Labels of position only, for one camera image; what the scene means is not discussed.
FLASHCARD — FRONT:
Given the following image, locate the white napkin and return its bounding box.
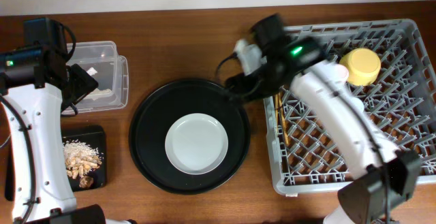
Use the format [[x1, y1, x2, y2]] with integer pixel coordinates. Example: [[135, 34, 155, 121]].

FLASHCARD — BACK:
[[86, 67, 114, 100]]

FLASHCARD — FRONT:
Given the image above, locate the wooden chopstick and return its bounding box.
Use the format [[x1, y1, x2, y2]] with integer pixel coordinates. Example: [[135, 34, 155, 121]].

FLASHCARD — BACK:
[[277, 93, 290, 147], [273, 93, 279, 135]]

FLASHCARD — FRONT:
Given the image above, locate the food scraps pile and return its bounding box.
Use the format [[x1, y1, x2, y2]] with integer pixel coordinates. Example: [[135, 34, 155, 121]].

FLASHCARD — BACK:
[[63, 140, 103, 190]]

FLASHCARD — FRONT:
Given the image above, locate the yellow bowl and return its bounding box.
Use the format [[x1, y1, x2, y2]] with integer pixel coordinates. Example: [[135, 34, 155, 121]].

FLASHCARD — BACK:
[[339, 48, 381, 86]]

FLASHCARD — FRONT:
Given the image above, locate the grey plate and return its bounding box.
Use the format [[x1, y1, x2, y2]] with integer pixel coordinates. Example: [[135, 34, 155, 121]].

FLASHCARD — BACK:
[[165, 113, 229, 175]]

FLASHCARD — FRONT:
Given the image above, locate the pink cup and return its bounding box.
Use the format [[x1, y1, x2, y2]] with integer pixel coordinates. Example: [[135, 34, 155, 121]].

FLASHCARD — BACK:
[[335, 64, 349, 83]]

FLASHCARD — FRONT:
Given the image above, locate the blue cup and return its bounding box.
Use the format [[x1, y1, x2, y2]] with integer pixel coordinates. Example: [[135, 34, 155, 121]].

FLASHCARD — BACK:
[[352, 97, 364, 113]]

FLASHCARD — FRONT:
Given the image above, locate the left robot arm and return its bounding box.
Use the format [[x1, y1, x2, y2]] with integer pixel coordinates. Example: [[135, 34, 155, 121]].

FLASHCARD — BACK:
[[1, 44, 109, 223]]

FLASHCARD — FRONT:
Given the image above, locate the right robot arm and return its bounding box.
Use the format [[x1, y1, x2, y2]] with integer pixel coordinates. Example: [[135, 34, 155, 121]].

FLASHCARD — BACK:
[[225, 37, 422, 223]]

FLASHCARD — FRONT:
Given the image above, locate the grey dishwasher rack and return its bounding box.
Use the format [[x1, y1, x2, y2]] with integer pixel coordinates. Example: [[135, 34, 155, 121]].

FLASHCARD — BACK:
[[264, 19, 435, 197]]

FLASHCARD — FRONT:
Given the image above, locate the clear plastic bin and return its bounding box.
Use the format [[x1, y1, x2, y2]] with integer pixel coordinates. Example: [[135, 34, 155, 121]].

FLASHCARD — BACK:
[[67, 41, 129, 114]]

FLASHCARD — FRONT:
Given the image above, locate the black rectangular tray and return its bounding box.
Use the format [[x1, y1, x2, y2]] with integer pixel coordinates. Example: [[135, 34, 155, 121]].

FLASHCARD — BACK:
[[5, 125, 108, 201]]

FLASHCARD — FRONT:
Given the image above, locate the black round tray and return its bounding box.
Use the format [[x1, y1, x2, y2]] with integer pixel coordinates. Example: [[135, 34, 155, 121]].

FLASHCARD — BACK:
[[129, 78, 251, 195]]

